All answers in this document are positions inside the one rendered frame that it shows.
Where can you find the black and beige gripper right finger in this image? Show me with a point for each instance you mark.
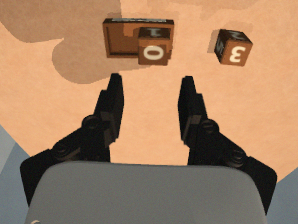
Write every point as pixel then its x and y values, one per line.
pixel 211 148

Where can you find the brown number cube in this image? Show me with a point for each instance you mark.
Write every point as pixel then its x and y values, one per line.
pixel 232 47
pixel 153 46

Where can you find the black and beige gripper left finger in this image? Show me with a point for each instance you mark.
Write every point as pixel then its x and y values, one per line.
pixel 88 140

